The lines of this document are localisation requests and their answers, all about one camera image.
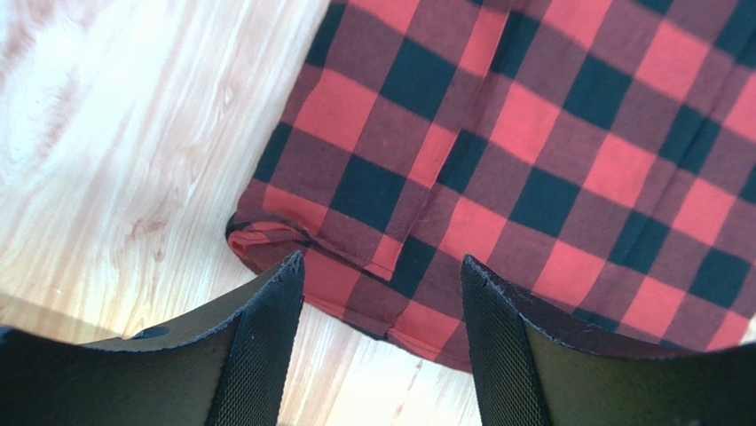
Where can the red black plaid shirt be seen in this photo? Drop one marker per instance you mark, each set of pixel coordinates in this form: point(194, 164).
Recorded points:
point(599, 153)

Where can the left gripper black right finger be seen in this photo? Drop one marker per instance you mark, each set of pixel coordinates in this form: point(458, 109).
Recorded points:
point(534, 364)

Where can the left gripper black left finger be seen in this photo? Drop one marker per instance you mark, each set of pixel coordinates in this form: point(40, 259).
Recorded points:
point(223, 363)

